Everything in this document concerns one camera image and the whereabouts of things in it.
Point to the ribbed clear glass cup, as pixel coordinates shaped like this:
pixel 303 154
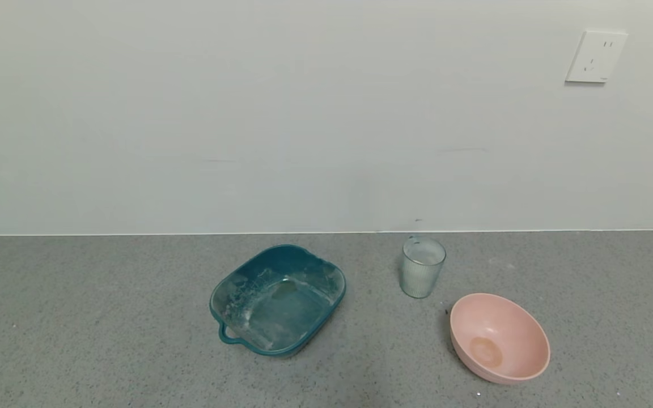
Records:
pixel 422 277

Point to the white wall socket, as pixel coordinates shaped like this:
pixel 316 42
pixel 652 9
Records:
pixel 596 56

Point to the pink plastic bowl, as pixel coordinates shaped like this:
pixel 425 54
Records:
pixel 502 340

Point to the teal plastic tray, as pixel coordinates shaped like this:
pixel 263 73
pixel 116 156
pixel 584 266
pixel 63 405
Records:
pixel 281 317

